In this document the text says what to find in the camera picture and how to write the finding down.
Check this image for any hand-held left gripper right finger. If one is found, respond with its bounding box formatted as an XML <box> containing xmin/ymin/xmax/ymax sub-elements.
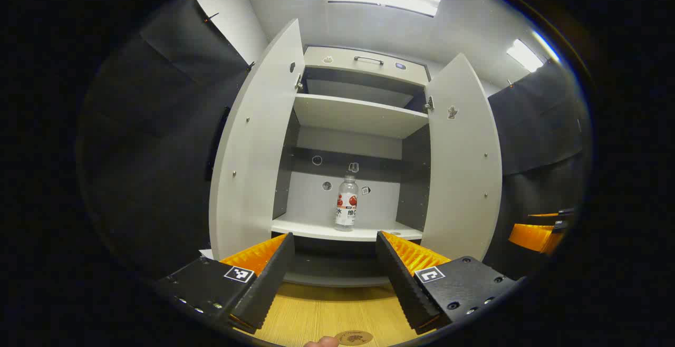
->
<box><xmin>375</xmin><ymin>231</ymin><xmax>520</xmax><ymax>335</ymax></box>

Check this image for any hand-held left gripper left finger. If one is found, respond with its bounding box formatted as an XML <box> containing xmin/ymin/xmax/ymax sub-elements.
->
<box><xmin>153</xmin><ymin>233</ymin><xmax>296</xmax><ymax>335</ymax></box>

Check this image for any round brown coaster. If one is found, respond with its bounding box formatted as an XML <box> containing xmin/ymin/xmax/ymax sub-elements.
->
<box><xmin>334</xmin><ymin>330</ymin><xmax>374</xmax><ymax>346</ymax></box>

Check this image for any clear bottle with red label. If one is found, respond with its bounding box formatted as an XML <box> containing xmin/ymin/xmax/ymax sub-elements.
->
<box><xmin>334</xmin><ymin>175</ymin><xmax>359</xmax><ymax>232</ymax></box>

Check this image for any white cabinet door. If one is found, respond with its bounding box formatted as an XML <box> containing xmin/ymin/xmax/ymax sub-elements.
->
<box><xmin>209</xmin><ymin>18</ymin><xmax>306</xmax><ymax>261</ymax></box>
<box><xmin>420</xmin><ymin>53</ymin><xmax>503</xmax><ymax>262</ymax></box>

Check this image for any white and grey cabinet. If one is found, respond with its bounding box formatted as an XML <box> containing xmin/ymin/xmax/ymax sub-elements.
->
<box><xmin>272</xmin><ymin>45</ymin><xmax>432</xmax><ymax>288</ymax></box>

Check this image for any white cabinet drawer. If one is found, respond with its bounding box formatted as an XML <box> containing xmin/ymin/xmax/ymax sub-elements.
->
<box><xmin>304</xmin><ymin>46</ymin><xmax>429</xmax><ymax>85</ymax></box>

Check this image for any small ceiling light panel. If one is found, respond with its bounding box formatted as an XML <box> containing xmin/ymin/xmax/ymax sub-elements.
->
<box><xmin>506</xmin><ymin>38</ymin><xmax>545</xmax><ymax>72</ymax></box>

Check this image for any black backdrop cloth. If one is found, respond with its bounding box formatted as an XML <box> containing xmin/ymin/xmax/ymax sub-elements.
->
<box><xmin>79</xmin><ymin>0</ymin><xmax>590</xmax><ymax>282</ymax></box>

